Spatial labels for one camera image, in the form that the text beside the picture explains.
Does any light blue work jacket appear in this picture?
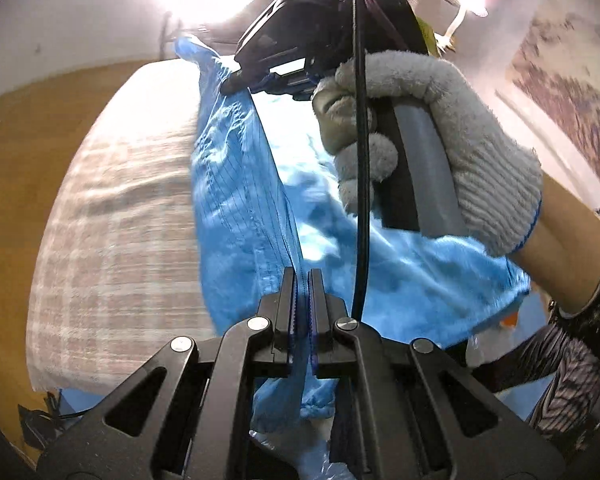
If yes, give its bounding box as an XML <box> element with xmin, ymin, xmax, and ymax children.
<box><xmin>173</xmin><ymin>34</ymin><xmax>531</xmax><ymax>436</ymax></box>

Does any right forearm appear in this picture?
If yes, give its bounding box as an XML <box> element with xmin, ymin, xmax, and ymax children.
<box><xmin>512</xmin><ymin>174</ymin><xmax>600</xmax><ymax>316</ymax></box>

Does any grey knit gloved right hand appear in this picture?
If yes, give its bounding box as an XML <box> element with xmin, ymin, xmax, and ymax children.
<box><xmin>311</xmin><ymin>51</ymin><xmax>543</xmax><ymax>257</ymax></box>

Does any plaid bed blanket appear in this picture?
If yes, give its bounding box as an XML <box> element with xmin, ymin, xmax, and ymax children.
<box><xmin>26</xmin><ymin>60</ymin><xmax>215</xmax><ymax>394</ymax></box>

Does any white clip lamp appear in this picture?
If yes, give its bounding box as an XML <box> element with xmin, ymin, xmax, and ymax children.
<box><xmin>434</xmin><ymin>0</ymin><xmax>489</xmax><ymax>56</ymax></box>

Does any landscape painting scroll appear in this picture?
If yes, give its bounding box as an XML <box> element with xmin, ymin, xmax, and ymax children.
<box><xmin>506</xmin><ymin>0</ymin><xmax>600</xmax><ymax>181</ymax></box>

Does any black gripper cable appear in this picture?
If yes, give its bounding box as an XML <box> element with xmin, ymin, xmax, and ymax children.
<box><xmin>344</xmin><ymin>0</ymin><xmax>373</xmax><ymax>323</ymax></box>

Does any black stand at wall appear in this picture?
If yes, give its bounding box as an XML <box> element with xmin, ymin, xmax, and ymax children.
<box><xmin>18</xmin><ymin>389</ymin><xmax>103</xmax><ymax>451</ymax></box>

